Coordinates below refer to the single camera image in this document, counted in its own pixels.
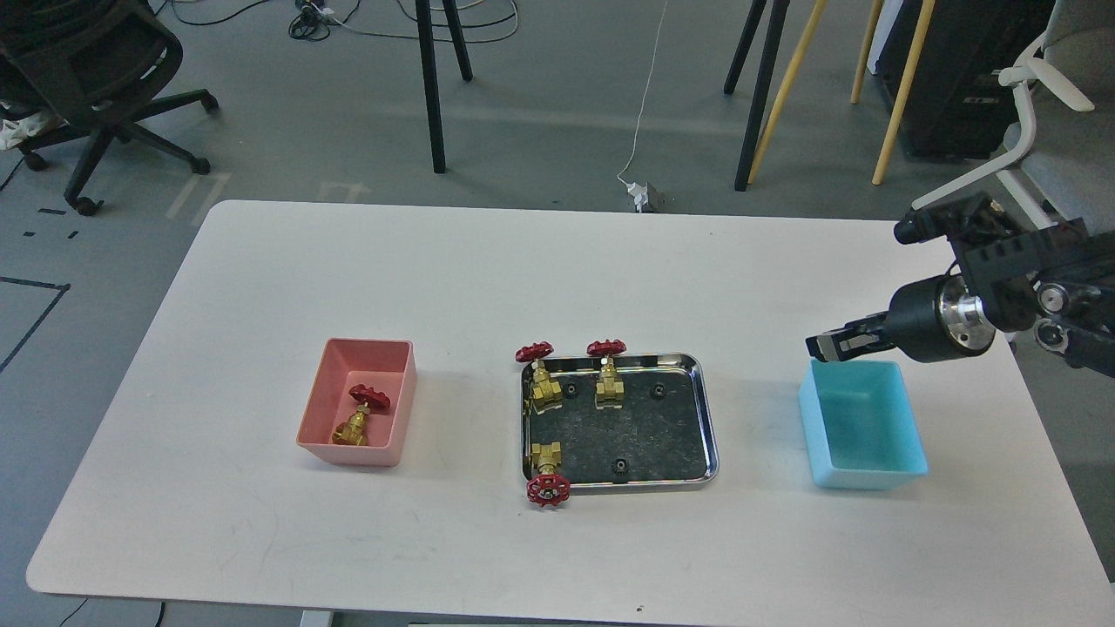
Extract yellow wooden leg left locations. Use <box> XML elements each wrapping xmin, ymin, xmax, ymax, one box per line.
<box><xmin>747</xmin><ymin>0</ymin><xmax>828</xmax><ymax>184</ymax></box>

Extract pink plastic box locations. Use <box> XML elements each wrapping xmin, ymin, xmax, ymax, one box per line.
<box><xmin>295</xmin><ymin>338</ymin><xmax>416</xmax><ymax>467</ymax></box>

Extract black stand legs right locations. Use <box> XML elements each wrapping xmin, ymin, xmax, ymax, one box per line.
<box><xmin>723</xmin><ymin>1</ymin><xmax>791</xmax><ymax>192</ymax></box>

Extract brass valve bottom left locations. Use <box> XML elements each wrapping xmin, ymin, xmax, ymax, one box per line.
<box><xmin>526</xmin><ymin>442</ymin><xmax>572</xmax><ymax>507</ymax></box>

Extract yellow wooden leg right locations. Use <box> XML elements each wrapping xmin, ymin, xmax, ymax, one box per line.
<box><xmin>849</xmin><ymin>1</ymin><xmax>935</xmax><ymax>185</ymax></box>

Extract yellow wooden leg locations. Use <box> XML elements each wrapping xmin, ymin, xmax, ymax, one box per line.
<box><xmin>849</xmin><ymin>1</ymin><xmax>935</xmax><ymax>185</ymax></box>
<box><xmin>747</xmin><ymin>0</ymin><xmax>828</xmax><ymax>184</ymax></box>

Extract black office chair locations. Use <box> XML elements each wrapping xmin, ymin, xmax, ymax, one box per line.
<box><xmin>3</xmin><ymin>1</ymin><xmax>219</xmax><ymax>218</ymax></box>

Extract white grey chair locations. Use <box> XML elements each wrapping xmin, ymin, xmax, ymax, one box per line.
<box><xmin>912</xmin><ymin>1</ymin><xmax>1114</xmax><ymax>234</ymax></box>

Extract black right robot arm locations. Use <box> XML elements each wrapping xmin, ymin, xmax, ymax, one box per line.
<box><xmin>806</xmin><ymin>193</ymin><xmax>1114</xmax><ymax>376</ymax></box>

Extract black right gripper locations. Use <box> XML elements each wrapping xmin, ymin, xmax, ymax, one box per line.
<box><xmin>805</xmin><ymin>274</ymin><xmax>996</xmax><ymax>361</ymax></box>

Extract blue plastic box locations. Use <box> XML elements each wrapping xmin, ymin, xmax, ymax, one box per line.
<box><xmin>798</xmin><ymin>360</ymin><xmax>930</xmax><ymax>489</ymax></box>

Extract brass valve red handle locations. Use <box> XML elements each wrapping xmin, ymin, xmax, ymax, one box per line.
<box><xmin>331</xmin><ymin>384</ymin><xmax>392</xmax><ymax>446</ymax></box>

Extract brass valve top left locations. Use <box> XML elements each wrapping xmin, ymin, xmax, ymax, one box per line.
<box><xmin>515</xmin><ymin>341</ymin><xmax>563</xmax><ymax>414</ymax></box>

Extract white cable on floor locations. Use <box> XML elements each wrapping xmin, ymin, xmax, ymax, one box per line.
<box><xmin>617</xmin><ymin>0</ymin><xmax>670</xmax><ymax>187</ymax></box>

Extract black cabinet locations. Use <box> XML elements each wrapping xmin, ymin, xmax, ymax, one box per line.
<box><xmin>895</xmin><ymin>1</ymin><xmax>1054</xmax><ymax>160</ymax></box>

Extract black cables on floor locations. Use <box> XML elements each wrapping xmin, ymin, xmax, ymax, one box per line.
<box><xmin>157</xmin><ymin>0</ymin><xmax>520</xmax><ymax>46</ymax></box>

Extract white power adapter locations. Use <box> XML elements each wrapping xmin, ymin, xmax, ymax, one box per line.
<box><xmin>626</xmin><ymin>182</ymin><xmax>670</xmax><ymax>214</ymax></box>

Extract stainless steel tray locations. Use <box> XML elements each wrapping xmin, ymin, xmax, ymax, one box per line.
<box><xmin>521</xmin><ymin>353</ymin><xmax>720</xmax><ymax>496</ymax></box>

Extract brass valve top right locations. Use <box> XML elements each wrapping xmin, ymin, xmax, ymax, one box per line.
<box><xmin>586</xmin><ymin>339</ymin><xmax>626</xmax><ymax>409</ymax></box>

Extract black tripod legs left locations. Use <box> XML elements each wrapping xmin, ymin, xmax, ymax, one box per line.
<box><xmin>414</xmin><ymin>1</ymin><xmax>474</xmax><ymax>174</ymax></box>

